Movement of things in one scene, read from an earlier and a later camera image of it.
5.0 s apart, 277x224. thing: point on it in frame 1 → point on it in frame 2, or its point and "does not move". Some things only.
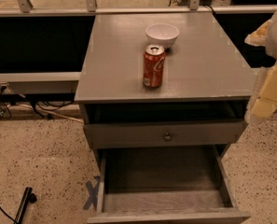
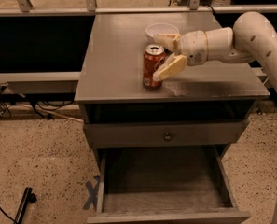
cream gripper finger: (257, 38) → (169, 39)
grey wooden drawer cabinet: (162, 95) does not move
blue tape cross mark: (93, 192) does not move
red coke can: (154, 63) does not move
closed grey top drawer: (108, 135) does not move
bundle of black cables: (46, 101) does not move
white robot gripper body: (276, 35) → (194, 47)
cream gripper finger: (270, 91) → (170, 66)
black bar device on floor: (28, 197) does not move
